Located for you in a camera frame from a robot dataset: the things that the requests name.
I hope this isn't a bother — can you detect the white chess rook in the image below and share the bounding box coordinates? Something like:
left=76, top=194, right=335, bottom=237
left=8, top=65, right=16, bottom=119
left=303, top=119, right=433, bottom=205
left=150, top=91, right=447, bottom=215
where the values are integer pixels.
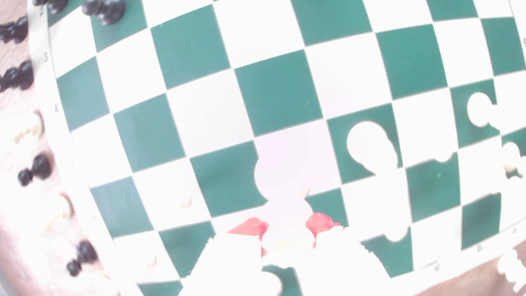
left=247, top=271, right=284, bottom=296

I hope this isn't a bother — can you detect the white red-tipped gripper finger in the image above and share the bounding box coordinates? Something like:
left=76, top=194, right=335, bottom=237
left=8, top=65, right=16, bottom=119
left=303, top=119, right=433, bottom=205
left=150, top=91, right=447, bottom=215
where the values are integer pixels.
left=181, top=217, right=270, bottom=296
left=296, top=212, right=395, bottom=296

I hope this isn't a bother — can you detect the black chess knight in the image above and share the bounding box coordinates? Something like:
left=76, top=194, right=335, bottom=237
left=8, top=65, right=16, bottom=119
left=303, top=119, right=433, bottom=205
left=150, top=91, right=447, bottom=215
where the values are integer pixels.
left=0, top=60, right=35, bottom=93
left=0, top=16, right=29, bottom=44

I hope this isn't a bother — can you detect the green and white chess mat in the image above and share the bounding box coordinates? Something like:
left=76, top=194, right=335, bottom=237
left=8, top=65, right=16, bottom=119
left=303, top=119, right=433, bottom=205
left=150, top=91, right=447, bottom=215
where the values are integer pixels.
left=27, top=0, right=526, bottom=296

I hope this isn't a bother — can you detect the white chess pawn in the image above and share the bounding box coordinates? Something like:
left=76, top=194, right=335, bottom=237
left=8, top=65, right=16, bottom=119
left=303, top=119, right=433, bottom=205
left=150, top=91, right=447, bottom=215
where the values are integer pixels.
left=131, top=247, right=159, bottom=272
left=8, top=113, right=45, bottom=144
left=501, top=142, right=526, bottom=177
left=37, top=193, right=74, bottom=229
left=467, top=92, right=514, bottom=130

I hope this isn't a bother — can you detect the white chess bishop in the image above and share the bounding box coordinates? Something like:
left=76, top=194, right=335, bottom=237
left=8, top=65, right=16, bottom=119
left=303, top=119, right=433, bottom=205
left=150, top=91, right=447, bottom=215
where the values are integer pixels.
left=346, top=121, right=411, bottom=243

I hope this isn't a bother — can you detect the white chess knight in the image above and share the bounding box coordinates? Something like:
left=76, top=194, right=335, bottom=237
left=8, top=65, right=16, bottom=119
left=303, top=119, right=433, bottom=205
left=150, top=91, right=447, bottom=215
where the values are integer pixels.
left=496, top=248, right=526, bottom=293

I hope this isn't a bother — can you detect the black chess pawn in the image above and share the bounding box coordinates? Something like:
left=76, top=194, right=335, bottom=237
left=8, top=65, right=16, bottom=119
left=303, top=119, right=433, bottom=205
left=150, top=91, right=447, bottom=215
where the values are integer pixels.
left=81, top=0, right=126, bottom=26
left=17, top=153, right=53, bottom=187
left=33, top=0, right=70, bottom=15

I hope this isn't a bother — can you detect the white chess queen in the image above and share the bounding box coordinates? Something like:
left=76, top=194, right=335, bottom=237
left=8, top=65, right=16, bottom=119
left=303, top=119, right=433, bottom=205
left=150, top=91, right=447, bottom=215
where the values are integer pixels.
left=253, top=154, right=317, bottom=266

